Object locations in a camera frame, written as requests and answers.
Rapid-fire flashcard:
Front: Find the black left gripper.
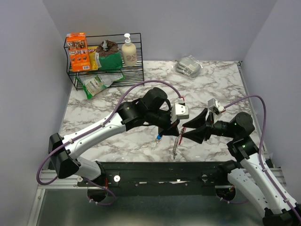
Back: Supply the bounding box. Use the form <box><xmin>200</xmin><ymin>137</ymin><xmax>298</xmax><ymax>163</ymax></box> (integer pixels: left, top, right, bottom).
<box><xmin>146</xmin><ymin>108</ymin><xmax>180</xmax><ymax>137</ymax></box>

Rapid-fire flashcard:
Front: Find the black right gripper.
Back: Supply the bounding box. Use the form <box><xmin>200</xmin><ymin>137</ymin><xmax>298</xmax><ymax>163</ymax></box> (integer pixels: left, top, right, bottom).
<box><xmin>182</xmin><ymin>106</ymin><xmax>238</xmax><ymax>144</ymax></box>

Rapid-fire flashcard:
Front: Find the red handled key organizer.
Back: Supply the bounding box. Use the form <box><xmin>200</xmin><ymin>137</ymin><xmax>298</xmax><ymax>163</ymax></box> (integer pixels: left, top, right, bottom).
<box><xmin>172</xmin><ymin>127</ymin><xmax>186</xmax><ymax>160</ymax></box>

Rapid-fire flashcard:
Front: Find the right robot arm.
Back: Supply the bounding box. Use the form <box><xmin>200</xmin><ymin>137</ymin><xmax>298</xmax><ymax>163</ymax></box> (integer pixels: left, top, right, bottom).
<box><xmin>183</xmin><ymin>109</ymin><xmax>301</xmax><ymax>226</ymax></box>

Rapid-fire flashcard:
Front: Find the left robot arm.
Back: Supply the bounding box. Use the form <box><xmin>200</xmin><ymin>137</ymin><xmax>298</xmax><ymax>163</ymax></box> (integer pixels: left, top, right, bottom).
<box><xmin>48</xmin><ymin>87</ymin><xmax>187</xmax><ymax>186</ymax></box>

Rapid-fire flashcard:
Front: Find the blue tagged key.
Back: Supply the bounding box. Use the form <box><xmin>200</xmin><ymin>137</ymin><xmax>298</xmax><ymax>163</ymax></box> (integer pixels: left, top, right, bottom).
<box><xmin>153</xmin><ymin>134</ymin><xmax>162</xmax><ymax>150</ymax></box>

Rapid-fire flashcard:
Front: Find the clear plastic wrapped package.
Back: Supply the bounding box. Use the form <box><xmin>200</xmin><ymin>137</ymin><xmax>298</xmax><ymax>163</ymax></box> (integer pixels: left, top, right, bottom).
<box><xmin>175</xmin><ymin>55</ymin><xmax>203</xmax><ymax>78</ymax></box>

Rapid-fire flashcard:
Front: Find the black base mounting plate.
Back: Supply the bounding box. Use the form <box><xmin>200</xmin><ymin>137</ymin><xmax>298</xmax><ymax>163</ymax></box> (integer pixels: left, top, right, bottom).
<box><xmin>93</xmin><ymin>160</ymin><xmax>242</xmax><ymax>199</ymax></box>

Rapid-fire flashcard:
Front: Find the cream pump soap bottle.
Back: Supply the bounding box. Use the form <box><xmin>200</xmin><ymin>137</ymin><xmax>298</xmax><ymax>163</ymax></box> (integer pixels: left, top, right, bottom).
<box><xmin>121</xmin><ymin>33</ymin><xmax>137</xmax><ymax>67</ymax></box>

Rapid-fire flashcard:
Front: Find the green white snack bag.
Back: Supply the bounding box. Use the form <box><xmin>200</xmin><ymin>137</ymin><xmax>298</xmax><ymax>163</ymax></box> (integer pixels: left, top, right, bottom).
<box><xmin>76</xmin><ymin>72</ymin><xmax>125</xmax><ymax>99</ymax></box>

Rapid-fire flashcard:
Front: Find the green brown bag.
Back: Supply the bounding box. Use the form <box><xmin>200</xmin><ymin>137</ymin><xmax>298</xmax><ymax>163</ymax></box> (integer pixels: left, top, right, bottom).
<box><xmin>95</xmin><ymin>40</ymin><xmax>123</xmax><ymax>71</ymax></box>

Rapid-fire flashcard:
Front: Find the yellow snack bag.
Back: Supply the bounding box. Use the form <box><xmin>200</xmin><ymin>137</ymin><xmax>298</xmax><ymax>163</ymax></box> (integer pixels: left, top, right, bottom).
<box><xmin>88</xmin><ymin>46</ymin><xmax>98</xmax><ymax>71</ymax></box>

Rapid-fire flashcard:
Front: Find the orange product box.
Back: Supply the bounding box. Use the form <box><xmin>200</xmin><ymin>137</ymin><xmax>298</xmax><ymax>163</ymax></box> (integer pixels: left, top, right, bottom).
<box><xmin>66</xmin><ymin>32</ymin><xmax>91</xmax><ymax>72</ymax></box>

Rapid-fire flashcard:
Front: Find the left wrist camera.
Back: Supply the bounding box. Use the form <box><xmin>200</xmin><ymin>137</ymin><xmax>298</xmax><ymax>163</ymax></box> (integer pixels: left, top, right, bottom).
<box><xmin>170</xmin><ymin>103</ymin><xmax>190</xmax><ymax>123</ymax></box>

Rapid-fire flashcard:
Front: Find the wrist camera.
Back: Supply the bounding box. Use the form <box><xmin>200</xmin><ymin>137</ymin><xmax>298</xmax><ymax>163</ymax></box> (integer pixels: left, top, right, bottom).
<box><xmin>170</xmin><ymin>103</ymin><xmax>190</xmax><ymax>123</ymax></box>
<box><xmin>207</xmin><ymin>98</ymin><xmax>225</xmax><ymax>115</ymax></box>

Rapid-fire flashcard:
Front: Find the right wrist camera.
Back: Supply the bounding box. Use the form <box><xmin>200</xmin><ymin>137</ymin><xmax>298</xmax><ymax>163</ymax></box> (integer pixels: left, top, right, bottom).
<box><xmin>207</xmin><ymin>98</ymin><xmax>225</xmax><ymax>115</ymax></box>

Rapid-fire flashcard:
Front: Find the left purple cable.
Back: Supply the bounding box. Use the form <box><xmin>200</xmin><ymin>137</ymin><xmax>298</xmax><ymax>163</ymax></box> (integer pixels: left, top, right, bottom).
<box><xmin>36</xmin><ymin>80</ymin><xmax>185</xmax><ymax>206</ymax></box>

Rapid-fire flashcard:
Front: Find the black wire shelf rack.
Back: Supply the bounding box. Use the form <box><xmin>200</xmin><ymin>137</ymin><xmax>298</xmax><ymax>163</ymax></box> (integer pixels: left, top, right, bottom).
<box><xmin>64</xmin><ymin>32</ymin><xmax>144</xmax><ymax>90</ymax></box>

